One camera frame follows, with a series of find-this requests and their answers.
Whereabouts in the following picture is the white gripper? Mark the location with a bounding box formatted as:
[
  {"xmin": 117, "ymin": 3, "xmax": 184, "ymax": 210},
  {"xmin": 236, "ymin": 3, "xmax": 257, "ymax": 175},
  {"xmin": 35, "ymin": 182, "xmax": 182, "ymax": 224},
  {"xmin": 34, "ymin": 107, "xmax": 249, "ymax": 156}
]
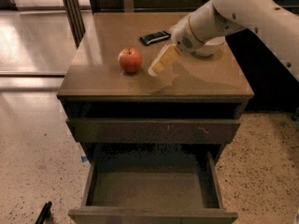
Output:
[{"xmin": 148, "ymin": 15, "xmax": 203, "ymax": 77}]

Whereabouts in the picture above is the red apple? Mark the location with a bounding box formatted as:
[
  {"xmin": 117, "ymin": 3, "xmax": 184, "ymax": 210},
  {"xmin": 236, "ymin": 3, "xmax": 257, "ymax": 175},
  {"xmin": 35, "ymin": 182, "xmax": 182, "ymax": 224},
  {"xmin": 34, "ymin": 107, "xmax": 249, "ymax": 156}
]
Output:
[{"xmin": 118, "ymin": 48, "xmax": 142, "ymax": 74}]

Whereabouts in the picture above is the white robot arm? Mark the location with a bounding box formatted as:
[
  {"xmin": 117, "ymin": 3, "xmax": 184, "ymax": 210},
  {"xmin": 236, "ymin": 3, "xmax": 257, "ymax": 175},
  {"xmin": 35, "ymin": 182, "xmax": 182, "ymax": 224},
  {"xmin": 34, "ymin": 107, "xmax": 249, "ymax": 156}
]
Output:
[{"xmin": 149, "ymin": 0, "xmax": 299, "ymax": 80}]

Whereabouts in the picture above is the brown wooden drawer cabinet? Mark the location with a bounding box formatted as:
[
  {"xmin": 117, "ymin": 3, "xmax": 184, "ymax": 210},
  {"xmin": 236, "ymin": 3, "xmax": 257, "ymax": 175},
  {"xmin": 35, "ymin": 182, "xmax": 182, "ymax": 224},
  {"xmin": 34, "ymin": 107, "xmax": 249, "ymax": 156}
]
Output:
[{"xmin": 56, "ymin": 11, "xmax": 255, "ymax": 224}]

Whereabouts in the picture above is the closed top drawer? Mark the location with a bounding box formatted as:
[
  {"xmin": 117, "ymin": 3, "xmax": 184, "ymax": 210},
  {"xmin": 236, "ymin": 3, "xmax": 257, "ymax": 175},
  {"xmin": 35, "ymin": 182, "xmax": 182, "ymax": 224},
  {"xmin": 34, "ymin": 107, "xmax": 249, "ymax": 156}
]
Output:
[{"xmin": 66, "ymin": 119, "xmax": 240, "ymax": 144}]

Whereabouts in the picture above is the open middle drawer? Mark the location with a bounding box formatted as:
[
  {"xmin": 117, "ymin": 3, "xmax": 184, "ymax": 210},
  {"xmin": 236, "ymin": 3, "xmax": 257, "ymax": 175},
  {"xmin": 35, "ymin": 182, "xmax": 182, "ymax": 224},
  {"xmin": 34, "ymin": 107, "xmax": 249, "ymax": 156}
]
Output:
[{"xmin": 69, "ymin": 152, "xmax": 238, "ymax": 224}]

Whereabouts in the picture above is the white ceramic bowl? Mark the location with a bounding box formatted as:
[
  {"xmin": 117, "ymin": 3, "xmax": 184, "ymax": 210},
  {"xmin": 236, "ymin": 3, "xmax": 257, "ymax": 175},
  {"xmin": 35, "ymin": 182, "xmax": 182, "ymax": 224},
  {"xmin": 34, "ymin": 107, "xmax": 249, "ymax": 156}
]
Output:
[{"xmin": 194, "ymin": 36, "xmax": 225, "ymax": 57}]

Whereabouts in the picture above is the blue tape piece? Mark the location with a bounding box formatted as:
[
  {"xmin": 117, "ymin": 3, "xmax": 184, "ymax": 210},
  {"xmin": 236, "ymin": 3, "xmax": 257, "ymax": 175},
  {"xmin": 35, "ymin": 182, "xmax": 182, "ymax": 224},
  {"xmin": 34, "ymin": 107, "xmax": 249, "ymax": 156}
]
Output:
[{"xmin": 81, "ymin": 156, "xmax": 88, "ymax": 162}]

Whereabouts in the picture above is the black object on floor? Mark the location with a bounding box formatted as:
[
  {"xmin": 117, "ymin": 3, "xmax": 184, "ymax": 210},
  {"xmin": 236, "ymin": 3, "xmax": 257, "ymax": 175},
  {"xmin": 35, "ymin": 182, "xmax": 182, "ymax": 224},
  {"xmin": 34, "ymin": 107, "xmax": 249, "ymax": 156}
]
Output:
[{"xmin": 35, "ymin": 202, "xmax": 52, "ymax": 224}]

